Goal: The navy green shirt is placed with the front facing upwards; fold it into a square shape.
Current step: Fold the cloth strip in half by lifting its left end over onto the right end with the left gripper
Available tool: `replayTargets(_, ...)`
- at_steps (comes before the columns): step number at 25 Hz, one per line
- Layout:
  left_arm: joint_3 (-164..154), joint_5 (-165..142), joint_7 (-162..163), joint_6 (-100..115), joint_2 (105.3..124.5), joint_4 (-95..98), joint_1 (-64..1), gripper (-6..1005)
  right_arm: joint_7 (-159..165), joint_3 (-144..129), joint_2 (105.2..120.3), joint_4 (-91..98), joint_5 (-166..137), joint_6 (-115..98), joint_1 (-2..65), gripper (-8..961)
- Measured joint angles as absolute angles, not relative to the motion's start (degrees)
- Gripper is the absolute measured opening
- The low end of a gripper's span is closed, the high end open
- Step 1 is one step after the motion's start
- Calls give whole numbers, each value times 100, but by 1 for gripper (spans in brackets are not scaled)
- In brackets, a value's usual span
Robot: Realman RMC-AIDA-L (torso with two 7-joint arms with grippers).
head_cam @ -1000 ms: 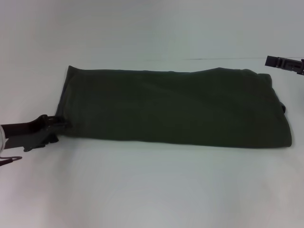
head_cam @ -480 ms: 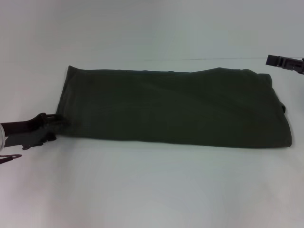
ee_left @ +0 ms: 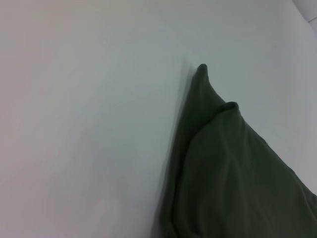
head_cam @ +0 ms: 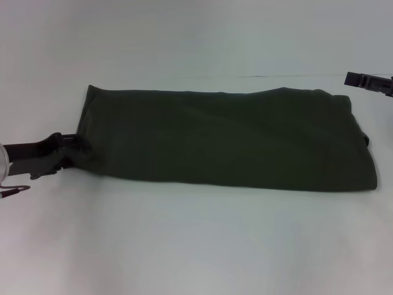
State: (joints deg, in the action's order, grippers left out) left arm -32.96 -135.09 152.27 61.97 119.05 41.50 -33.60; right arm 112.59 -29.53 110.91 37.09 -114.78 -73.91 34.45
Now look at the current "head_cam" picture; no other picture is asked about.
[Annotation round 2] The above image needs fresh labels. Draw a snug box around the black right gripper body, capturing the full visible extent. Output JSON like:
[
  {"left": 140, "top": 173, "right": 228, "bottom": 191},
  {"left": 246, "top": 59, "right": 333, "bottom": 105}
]
[{"left": 362, "top": 73, "right": 393, "bottom": 98}]

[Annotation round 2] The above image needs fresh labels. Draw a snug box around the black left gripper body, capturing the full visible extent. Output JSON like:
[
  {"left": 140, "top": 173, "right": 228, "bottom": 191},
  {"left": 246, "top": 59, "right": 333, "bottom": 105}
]
[{"left": 5, "top": 132, "right": 66, "bottom": 181}]

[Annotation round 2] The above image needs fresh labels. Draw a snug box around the dark green FREE t-shirt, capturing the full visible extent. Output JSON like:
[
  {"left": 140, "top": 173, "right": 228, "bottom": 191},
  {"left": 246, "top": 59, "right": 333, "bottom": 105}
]
[{"left": 73, "top": 84, "right": 379, "bottom": 195}]

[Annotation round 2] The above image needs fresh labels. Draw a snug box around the left arm cable with plug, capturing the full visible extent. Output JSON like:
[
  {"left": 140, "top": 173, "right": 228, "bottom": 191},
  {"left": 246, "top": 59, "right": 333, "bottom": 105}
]
[{"left": 0, "top": 184, "right": 32, "bottom": 200}]

